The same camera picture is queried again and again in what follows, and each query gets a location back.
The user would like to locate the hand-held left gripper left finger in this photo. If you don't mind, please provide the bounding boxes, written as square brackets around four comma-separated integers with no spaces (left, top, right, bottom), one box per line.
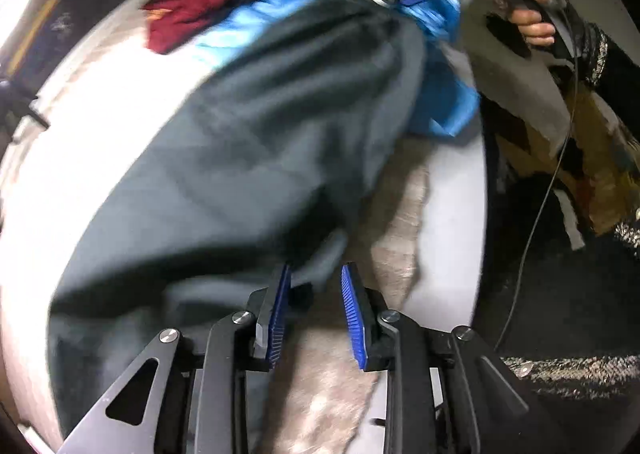
[57,261,313,454]

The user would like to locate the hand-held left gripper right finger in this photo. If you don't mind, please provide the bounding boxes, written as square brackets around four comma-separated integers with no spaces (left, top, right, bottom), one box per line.
[340,261,532,454]

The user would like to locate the dark grey pants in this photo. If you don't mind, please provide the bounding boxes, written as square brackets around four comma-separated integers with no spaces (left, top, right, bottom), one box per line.
[47,0,426,450]

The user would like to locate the person's right hand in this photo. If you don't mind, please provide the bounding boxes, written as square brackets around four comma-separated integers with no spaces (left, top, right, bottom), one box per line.
[511,0,557,48]

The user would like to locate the shiny blue garment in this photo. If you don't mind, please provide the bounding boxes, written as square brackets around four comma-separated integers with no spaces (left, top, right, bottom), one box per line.
[195,0,481,137]

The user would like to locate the white bed mattress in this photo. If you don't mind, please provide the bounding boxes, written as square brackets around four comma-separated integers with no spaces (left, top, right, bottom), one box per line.
[395,134,488,335]

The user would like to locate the cream fluffy rug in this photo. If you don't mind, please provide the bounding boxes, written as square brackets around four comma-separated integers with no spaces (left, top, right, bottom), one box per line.
[460,0,571,147]

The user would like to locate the person's speckled knit sweater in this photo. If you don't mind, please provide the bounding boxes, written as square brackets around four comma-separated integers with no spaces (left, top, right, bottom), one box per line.
[500,219,640,405]

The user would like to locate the brown patterned cloth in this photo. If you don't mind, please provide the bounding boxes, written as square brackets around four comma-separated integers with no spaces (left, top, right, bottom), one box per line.
[490,84,640,245]

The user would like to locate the black cable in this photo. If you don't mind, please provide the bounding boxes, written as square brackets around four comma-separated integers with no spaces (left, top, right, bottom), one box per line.
[492,46,581,352]

